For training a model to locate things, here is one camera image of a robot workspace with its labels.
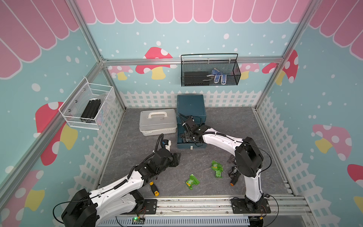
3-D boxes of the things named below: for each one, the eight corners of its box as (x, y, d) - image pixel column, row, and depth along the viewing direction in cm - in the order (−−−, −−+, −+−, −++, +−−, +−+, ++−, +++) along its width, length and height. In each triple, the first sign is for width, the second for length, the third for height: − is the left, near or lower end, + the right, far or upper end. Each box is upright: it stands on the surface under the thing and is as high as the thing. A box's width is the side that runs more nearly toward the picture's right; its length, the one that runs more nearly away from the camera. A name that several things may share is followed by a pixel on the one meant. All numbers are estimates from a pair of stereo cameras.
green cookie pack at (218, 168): (212, 178, 86) (212, 176, 84) (210, 162, 92) (211, 160, 90) (223, 178, 86) (224, 176, 84) (221, 162, 92) (222, 160, 90)
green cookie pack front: (191, 191, 81) (191, 190, 80) (183, 181, 85) (183, 180, 83) (199, 182, 84) (200, 181, 83) (192, 174, 87) (192, 173, 86)
